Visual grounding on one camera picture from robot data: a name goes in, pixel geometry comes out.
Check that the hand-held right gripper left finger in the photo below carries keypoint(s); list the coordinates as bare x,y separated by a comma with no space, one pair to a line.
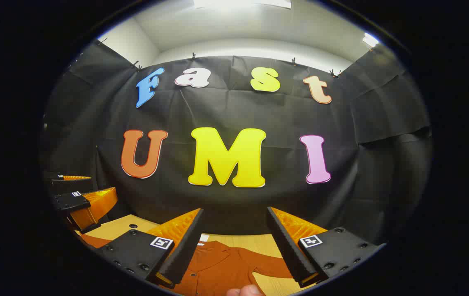
185,250

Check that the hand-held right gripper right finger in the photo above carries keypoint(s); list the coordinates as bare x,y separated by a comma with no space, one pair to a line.
288,250

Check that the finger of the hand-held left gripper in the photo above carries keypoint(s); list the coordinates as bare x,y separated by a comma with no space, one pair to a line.
72,202
70,183

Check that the orange shirt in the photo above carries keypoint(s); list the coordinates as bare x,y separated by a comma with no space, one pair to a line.
218,267

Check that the black backdrop cloth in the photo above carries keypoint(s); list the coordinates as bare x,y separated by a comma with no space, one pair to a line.
234,205

